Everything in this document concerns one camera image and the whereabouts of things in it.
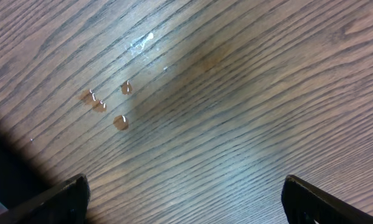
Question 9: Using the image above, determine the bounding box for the black rectangular tray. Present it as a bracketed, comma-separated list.
[0, 135, 49, 215]

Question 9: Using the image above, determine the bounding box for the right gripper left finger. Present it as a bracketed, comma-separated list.
[0, 174, 90, 224]

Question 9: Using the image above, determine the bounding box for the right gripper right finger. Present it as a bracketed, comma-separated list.
[281, 175, 373, 224]

